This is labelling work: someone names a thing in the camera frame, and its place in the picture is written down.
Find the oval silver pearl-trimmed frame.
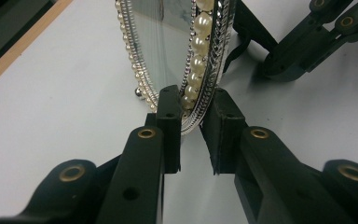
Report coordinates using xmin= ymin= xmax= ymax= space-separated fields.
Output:
xmin=115 ymin=0 xmax=278 ymax=136

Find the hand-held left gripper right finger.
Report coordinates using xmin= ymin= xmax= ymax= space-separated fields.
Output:
xmin=200 ymin=88 xmax=355 ymax=224

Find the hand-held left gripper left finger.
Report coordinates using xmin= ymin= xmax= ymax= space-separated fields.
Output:
xmin=96 ymin=84 xmax=183 ymax=224

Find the wooden table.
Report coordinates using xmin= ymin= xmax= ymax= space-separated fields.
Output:
xmin=0 ymin=0 xmax=75 ymax=96

